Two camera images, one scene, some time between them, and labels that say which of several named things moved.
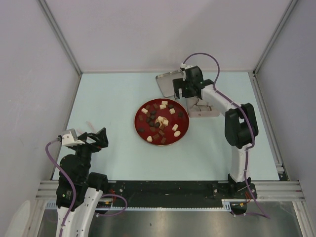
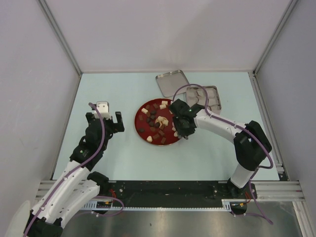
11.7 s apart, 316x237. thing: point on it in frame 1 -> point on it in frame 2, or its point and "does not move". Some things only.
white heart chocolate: [149, 138] does not move
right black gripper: [179, 83] -> [188, 132]
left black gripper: [99, 137] -> [115, 127]
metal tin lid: [165, 81] does not move
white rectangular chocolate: [162, 106] does not move
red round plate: [161, 121] does not move
